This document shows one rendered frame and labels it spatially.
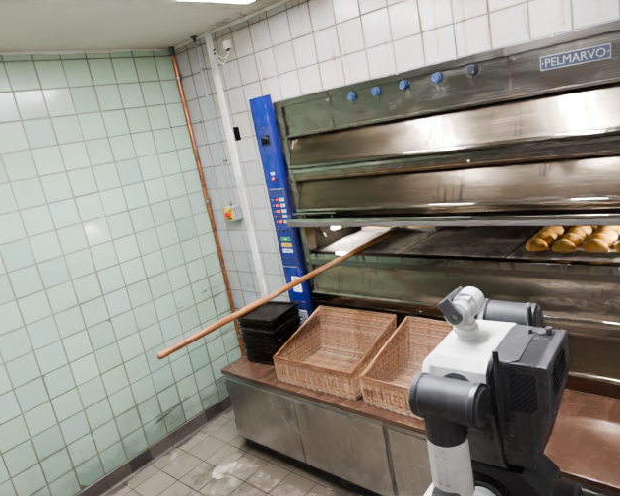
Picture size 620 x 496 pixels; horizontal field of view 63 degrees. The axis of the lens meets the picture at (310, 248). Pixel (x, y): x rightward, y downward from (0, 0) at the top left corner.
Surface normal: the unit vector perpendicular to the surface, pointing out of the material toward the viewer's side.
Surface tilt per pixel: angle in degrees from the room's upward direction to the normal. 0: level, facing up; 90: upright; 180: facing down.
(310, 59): 90
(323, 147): 70
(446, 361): 42
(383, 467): 91
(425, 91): 90
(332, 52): 90
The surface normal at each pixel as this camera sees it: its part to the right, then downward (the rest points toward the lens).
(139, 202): 0.74, 0.03
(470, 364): -0.53, -0.52
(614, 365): -0.67, -0.05
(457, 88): -0.65, 0.29
